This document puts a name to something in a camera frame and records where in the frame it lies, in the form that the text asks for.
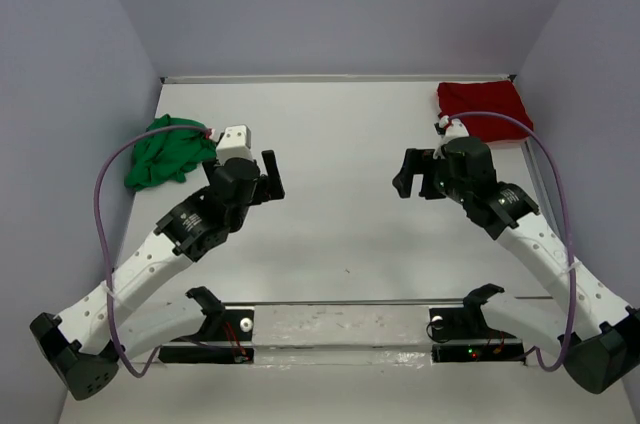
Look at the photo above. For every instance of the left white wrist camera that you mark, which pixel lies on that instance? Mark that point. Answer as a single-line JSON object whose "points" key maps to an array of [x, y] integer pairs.
{"points": [[235, 142]]}

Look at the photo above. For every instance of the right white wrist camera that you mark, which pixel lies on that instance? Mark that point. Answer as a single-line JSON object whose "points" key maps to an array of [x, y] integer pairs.
{"points": [[448, 129]]}

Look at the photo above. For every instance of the aluminium rail right edge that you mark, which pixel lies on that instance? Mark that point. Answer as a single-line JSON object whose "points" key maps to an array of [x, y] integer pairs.
{"points": [[542, 197]]}

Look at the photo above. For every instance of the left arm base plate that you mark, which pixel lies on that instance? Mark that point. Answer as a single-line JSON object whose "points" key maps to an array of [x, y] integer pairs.
{"points": [[224, 335]]}

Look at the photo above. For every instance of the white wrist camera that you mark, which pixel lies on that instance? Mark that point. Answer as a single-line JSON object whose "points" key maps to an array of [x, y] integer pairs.
{"points": [[235, 142], [448, 129]]}

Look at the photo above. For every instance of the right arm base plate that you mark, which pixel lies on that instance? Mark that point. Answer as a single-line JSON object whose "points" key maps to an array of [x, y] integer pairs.
{"points": [[460, 334]]}

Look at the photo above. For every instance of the folded red t-shirt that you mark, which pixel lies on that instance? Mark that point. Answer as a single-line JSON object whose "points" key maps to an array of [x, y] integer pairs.
{"points": [[497, 97]]}

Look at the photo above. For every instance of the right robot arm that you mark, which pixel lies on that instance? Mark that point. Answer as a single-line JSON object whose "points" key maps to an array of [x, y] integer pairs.
{"points": [[595, 333]]}

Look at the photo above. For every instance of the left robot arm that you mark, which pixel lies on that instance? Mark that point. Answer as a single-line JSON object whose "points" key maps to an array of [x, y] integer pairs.
{"points": [[88, 342]]}

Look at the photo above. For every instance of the green t-shirt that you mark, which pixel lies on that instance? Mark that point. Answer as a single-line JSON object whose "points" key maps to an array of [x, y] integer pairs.
{"points": [[168, 157]]}

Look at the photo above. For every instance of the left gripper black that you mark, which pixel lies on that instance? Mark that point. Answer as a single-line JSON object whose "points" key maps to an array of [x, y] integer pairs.
{"points": [[270, 187]]}

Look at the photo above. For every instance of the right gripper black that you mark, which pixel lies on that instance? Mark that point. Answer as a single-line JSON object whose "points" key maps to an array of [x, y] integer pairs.
{"points": [[414, 164]]}

